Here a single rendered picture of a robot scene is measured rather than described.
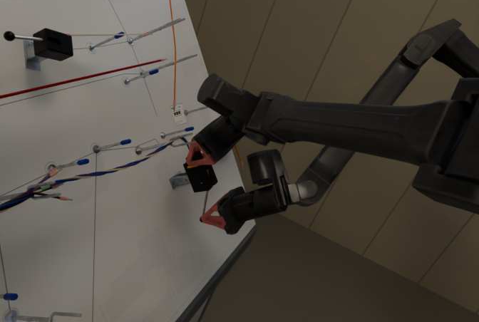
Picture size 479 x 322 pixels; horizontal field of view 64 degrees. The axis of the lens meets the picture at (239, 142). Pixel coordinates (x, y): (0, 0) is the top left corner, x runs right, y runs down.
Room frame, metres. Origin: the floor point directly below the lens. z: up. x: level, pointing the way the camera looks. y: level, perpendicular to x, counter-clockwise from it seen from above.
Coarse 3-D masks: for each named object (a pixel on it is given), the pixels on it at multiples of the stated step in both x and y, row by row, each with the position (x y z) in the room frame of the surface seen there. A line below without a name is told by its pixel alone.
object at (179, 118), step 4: (176, 104) 0.82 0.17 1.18; (180, 104) 0.84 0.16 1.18; (172, 108) 0.81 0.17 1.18; (176, 108) 0.82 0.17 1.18; (180, 108) 0.83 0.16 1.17; (172, 112) 0.80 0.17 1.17; (176, 112) 0.81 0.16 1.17; (180, 112) 0.83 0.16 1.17; (172, 116) 0.79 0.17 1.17; (176, 116) 0.81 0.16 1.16; (180, 116) 0.82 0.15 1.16; (184, 116) 0.83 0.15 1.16; (176, 120) 0.80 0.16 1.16; (180, 120) 0.81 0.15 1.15; (184, 120) 0.83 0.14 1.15; (176, 124) 0.79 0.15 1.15; (180, 124) 0.81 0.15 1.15
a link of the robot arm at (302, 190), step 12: (252, 156) 0.69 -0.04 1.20; (264, 156) 0.69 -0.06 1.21; (276, 156) 0.70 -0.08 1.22; (252, 168) 0.68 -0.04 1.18; (264, 168) 0.67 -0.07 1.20; (276, 168) 0.68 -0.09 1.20; (252, 180) 0.67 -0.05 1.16; (288, 180) 0.66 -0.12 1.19; (288, 192) 0.65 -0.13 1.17; (300, 192) 0.63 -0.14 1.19; (312, 192) 0.64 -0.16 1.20
